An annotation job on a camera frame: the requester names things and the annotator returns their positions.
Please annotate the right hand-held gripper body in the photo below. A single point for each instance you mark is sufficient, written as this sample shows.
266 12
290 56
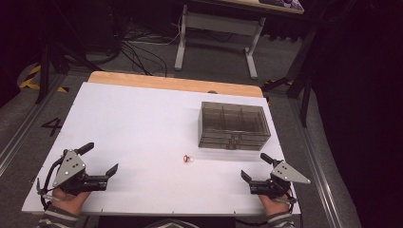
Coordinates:
285 175

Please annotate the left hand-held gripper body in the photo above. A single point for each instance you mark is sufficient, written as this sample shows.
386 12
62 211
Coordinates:
70 167

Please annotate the person's right hand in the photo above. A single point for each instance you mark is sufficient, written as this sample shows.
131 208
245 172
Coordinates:
274 205

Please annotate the person's left hand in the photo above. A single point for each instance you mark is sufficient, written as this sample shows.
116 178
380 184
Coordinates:
72 202

